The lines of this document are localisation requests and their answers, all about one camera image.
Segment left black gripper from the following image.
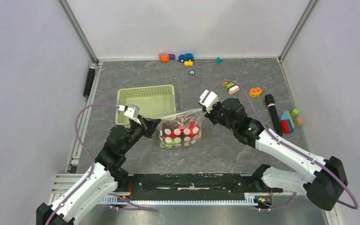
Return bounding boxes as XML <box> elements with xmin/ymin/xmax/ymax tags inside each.
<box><xmin>120</xmin><ymin>114</ymin><xmax>160</xmax><ymax>154</ymax></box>

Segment green cucumber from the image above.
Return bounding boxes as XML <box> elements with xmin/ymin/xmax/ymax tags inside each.
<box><xmin>160</xmin><ymin>142</ymin><xmax>183</xmax><ymax>149</ymax></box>

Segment pale green plastic basket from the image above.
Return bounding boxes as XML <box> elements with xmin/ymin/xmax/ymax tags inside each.
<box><xmin>117</xmin><ymin>84</ymin><xmax>176</xmax><ymax>118</ymax></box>

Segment purple grape bunch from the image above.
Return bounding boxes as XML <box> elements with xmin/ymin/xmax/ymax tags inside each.
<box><xmin>170</xmin><ymin>114</ymin><xmax>195</xmax><ymax>128</ymax></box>

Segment red tomato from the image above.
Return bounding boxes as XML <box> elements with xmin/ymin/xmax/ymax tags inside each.
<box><xmin>158</xmin><ymin>122</ymin><xmax>202</xmax><ymax>147</ymax></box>

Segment clear dotted zip bag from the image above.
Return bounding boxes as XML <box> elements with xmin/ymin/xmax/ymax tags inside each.
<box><xmin>157</xmin><ymin>109</ymin><xmax>205</xmax><ymax>149</ymax></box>

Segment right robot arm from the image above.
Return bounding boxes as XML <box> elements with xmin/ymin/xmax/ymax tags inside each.
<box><xmin>199</xmin><ymin>98</ymin><xmax>348</xmax><ymax>211</ymax></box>

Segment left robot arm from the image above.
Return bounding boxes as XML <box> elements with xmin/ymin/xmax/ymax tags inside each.
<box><xmin>36</xmin><ymin>115</ymin><xmax>161</xmax><ymax>225</ymax></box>

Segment green blue white brick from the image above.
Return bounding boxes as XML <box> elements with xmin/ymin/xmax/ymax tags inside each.
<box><xmin>224</xmin><ymin>82</ymin><xmax>240</xmax><ymax>95</ymax></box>

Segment yellow orange toy figure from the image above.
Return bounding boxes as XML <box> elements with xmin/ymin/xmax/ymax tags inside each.
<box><xmin>248</xmin><ymin>87</ymin><xmax>263</xmax><ymax>98</ymax></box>

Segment black microphone on right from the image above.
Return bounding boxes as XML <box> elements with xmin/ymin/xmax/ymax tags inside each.
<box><xmin>264</xmin><ymin>94</ymin><xmax>283</xmax><ymax>136</ymax></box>

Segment black microphone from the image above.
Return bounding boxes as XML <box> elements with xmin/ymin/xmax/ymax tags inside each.
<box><xmin>264</xmin><ymin>94</ymin><xmax>283</xmax><ymax>136</ymax></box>
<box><xmin>83</xmin><ymin>62</ymin><xmax>98</xmax><ymax>98</ymax></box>

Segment teal triangular block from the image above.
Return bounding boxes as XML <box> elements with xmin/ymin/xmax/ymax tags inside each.
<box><xmin>215</xmin><ymin>57</ymin><xmax>223</xmax><ymax>64</ymax></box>

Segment yellow rectangular block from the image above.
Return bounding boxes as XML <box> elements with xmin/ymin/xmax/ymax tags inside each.
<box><xmin>184</xmin><ymin>61</ymin><xmax>193</xmax><ymax>67</ymax></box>

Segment blue toy car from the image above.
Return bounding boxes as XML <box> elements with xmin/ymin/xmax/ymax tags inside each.
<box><xmin>178</xmin><ymin>53</ymin><xmax>194</xmax><ymax>63</ymax></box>

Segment multicolour brick stack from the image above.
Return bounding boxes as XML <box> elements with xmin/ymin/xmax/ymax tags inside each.
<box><xmin>280</xmin><ymin>111</ymin><xmax>295</xmax><ymax>134</ymax></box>

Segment orange round block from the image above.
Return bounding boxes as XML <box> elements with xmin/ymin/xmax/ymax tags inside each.
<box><xmin>158</xmin><ymin>52</ymin><xmax>170</xmax><ymax>62</ymax></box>

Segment purple block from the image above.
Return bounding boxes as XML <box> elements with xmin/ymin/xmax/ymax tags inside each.
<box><xmin>168</xmin><ymin>53</ymin><xmax>176</xmax><ymax>60</ymax></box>

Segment black base bar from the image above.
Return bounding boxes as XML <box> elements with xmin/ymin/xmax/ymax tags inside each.
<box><xmin>113</xmin><ymin>173</ymin><xmax>283</xmax><ymax>201</ymax></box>

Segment small green cube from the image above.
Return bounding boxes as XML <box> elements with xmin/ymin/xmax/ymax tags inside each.
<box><xmin>291</xmin><ymin>108</ymin><xmax>299</xmax><ymax>116</ymax></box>

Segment small tan cube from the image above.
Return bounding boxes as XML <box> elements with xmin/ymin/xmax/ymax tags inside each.
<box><xmin>295</xmin><ymin>117</ymin><xmax>305</xmax><ymax>126</ymax></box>

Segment black microphone on left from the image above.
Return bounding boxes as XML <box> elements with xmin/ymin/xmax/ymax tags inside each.
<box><xmin>83</xmin><ymin>62</ymin><xmax>98</xmax><ymax>98</ymax></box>

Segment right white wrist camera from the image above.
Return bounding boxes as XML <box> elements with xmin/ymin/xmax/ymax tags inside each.
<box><xmin>199</xmin><ymin>90</ymin><xmax>219</xmax><ymax>113</ymax></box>

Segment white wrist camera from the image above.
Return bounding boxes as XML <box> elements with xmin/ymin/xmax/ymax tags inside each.
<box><xmin>199</xmin><ymin>90</ymin><xmax>219</xmax><ymax>113</ymax></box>
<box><xmin>119</xmin><ymin>104</ymin><xmax>141</xmax><ymax>124</ymax></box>

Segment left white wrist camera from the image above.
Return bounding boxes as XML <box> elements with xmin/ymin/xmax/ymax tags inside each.
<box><xmin>119</xmin><ymin>104</ymin><xmax>141</xmax><ymax>124</ymax></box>

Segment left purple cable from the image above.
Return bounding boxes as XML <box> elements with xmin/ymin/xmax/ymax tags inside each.
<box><xmin>45</xmin><ymin>103</ymin><xmax>125</xmax><ymax>225</ymax></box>

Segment purple cable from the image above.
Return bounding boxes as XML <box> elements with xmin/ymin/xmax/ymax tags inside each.
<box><xmin>203</xmin><ymin>80</ymin><xmax>359</xmax><ymax>210</ymax></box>
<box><xmin>45</xmin><ymin>103</ymin><xmax>125</xmax><ymax>225</ymax></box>

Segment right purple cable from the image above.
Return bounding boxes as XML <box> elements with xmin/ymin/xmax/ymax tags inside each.
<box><xmin>203</xmin><ymin>80</ymin><xmax>359</xmax><ymax>210</ymax></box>

